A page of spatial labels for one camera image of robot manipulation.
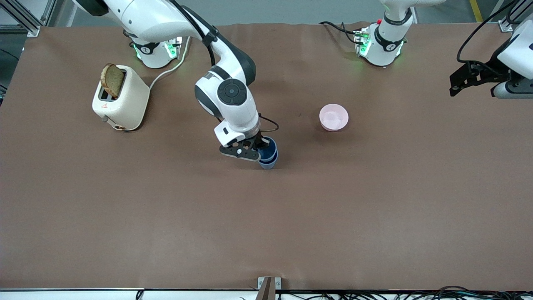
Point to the right base connector box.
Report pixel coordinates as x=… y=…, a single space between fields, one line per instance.
x=174 y=48

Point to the cream white toaster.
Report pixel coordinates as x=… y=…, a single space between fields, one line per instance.
x=129 y=104

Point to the left base connector box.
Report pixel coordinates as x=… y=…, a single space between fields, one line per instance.
x=361 y=41

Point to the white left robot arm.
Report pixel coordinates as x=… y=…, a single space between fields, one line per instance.
x=389 y=37

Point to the pink bowl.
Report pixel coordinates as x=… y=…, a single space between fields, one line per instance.
x=333 y=116

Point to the metal bracket at table edge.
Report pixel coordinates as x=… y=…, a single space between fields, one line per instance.
x=269 y=285

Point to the brown toast slice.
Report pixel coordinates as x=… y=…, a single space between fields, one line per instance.
x=112 y=80

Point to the aluminium frame profile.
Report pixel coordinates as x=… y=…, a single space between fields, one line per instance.
x=25 y=16
x=514 y=14

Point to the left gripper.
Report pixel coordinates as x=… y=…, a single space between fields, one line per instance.
x=488 y=73

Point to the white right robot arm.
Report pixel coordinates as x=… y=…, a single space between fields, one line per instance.
x=231 y=96

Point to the base connector box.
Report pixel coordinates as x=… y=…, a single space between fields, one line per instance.
x=174 y=48
x=361 y=41

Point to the brown table cover sheet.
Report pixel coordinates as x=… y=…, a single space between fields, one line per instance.
x=266 y=233

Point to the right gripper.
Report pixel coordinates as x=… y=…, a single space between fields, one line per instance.
x=259 y=141

